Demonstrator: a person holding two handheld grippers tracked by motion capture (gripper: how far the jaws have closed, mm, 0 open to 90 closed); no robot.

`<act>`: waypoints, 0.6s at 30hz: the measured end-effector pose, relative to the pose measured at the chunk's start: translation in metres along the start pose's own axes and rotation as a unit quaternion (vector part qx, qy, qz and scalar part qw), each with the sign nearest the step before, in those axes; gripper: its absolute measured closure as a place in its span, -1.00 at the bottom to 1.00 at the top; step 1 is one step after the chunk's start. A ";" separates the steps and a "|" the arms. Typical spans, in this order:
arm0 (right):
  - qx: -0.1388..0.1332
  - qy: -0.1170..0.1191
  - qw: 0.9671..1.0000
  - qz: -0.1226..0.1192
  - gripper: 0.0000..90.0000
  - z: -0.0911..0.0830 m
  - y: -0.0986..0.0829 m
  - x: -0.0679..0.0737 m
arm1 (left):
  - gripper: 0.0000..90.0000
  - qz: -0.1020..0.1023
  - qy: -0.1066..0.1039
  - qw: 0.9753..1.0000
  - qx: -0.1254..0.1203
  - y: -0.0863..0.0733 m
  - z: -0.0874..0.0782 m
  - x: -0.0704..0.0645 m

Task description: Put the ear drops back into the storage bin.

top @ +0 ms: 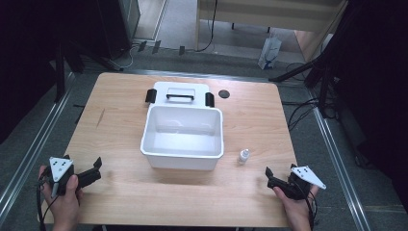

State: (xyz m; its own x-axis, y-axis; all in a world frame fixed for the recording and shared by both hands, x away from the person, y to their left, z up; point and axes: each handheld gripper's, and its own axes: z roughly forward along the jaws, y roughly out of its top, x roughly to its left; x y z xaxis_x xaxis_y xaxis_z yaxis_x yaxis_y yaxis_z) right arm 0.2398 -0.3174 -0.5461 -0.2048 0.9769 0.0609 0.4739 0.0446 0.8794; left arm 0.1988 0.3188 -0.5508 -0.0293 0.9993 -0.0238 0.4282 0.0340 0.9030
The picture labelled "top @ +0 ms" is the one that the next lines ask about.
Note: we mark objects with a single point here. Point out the white plastic storage box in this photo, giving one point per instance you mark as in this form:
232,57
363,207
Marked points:
183,141

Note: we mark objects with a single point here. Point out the person's right hand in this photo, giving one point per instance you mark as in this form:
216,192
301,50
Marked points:
296,210

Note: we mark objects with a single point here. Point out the black tape strip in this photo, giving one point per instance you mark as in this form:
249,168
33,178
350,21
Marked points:
142,46
156,47
182,50

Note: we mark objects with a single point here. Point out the light wooden furniture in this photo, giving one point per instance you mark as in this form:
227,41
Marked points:
272,14

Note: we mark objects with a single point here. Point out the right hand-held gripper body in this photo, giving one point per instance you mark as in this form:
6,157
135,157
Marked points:
301,184

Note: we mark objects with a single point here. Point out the black curtain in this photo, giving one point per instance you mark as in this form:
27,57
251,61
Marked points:
25,48
378,80

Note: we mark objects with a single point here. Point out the black round table hole cover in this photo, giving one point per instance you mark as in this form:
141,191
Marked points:
224,94

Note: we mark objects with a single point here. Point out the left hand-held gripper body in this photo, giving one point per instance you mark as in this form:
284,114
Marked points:
60,168

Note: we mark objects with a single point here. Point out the black stand post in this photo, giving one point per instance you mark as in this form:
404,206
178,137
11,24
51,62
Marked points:
59,73

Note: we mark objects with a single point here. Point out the person's left hand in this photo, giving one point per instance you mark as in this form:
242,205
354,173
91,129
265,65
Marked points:
65,207

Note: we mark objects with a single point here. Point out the small white dropper bottle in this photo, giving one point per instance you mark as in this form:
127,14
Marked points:
243,156

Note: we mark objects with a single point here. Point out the black cabinet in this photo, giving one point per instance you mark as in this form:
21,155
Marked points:
118,25

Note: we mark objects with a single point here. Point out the black tripod stand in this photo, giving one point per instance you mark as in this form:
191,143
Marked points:
322,72

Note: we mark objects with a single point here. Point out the white and blue paper bag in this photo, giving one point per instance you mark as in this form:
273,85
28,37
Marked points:
268,53

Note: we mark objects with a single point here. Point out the metal floor rail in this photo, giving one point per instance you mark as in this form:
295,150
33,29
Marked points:
340,166
32,154

